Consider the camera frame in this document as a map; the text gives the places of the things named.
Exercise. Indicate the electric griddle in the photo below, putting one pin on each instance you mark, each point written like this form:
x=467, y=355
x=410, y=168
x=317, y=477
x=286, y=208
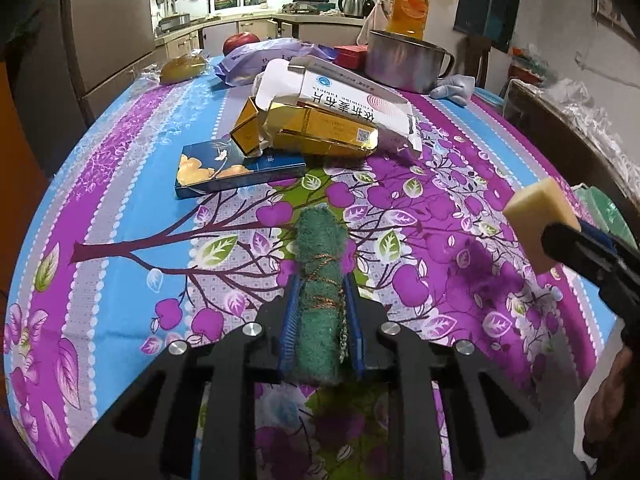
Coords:
x=174, y=22

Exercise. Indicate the person's right hand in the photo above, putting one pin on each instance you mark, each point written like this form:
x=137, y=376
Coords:
x=612, y=400

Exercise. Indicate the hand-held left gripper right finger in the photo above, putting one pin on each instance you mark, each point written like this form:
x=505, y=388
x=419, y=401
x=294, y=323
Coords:
x=356, y=340

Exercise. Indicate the steel kettle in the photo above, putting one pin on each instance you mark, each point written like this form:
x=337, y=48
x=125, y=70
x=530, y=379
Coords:
x=351, y=5

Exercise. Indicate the kitchen counter cabinets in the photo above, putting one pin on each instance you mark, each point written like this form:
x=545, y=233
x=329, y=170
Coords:
x=225, y=32

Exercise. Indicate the crumpled golden box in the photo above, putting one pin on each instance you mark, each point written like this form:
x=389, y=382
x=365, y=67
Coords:
x=320, y=130

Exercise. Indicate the wooden side table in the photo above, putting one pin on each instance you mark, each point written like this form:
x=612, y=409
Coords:
x=550, y=130

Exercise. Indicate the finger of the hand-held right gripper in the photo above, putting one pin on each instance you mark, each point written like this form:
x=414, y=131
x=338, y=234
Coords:
x=585, y=257
x=605, y=240

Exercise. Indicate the green scouring pad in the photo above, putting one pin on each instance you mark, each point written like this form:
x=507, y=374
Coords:
x=317, y=280

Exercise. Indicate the orange wooden cabinet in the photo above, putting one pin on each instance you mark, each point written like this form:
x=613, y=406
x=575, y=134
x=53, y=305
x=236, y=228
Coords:
x=20, y=185

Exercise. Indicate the dark window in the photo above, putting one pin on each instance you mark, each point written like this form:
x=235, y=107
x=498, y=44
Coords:
x=487, y=0

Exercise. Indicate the framed elephant picture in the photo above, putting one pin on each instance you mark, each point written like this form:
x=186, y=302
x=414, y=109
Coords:
x=607, y=2

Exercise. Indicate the small golden box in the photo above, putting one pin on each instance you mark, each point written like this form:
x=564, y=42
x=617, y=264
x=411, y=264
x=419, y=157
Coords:
x=247, y=127

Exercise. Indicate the red box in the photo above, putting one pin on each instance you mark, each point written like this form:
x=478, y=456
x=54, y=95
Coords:
x=350, y=56

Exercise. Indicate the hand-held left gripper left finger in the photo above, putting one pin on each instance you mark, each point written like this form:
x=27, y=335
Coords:
x=287, y=330

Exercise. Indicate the grey refrigerator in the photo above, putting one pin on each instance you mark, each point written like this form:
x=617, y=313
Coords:
x=110, y=30

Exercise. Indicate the red apple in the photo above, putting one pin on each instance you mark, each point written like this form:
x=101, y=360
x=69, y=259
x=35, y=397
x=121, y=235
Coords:
x=240, y=42

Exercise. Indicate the blue basin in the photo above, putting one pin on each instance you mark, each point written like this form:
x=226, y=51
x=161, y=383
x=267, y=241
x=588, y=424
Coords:
x=490, y=97

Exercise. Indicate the wooden chair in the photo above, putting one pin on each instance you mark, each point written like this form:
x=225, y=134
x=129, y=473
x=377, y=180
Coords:
x=477, y=60

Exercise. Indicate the purple snack bag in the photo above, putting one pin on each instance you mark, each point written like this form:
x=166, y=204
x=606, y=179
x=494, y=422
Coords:
x=250, y=62

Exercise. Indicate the orange juice bottle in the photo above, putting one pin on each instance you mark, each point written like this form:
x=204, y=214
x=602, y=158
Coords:
x=410, y=2

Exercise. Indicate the grey glove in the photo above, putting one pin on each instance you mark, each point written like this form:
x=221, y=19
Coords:
x=452, y=87

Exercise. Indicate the wrapped bread bun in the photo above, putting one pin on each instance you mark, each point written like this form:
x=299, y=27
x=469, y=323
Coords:
x=182, y=67

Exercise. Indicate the blue box with gold flowers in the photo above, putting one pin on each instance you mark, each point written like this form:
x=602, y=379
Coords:
x=225, y=170

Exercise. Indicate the white medicine box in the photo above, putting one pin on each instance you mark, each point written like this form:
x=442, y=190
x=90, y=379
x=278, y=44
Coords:
x=345, y=97

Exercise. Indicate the metal pot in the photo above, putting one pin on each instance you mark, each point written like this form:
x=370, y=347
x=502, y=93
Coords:
x=400, y=65

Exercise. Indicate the yellow sponge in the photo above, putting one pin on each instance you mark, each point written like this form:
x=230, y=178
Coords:
x=535, y=215

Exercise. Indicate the white plastic sheet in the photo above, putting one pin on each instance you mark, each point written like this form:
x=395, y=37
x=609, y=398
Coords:
x=590, y=115

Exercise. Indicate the pink hanging cloth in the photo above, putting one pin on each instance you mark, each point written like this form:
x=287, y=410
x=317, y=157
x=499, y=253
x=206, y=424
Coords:
x=372, y=25

